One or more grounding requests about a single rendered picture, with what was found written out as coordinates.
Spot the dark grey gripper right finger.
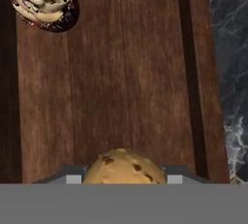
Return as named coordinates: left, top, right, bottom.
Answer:
left=160, top=165, right=215, bottom=185

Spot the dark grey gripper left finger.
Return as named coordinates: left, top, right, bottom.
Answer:
left=32, top=164, right=89, bottom=185

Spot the chocolate chip cookie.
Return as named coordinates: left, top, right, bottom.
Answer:
left=82, top=146, right=168, bottom=185

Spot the brown wooden tray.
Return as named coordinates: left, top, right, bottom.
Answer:
left=0, top=0, right=231, bottom=185

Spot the cream frosted cupcake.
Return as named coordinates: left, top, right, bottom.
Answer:
left=6, top=0, right=80, bottom=34

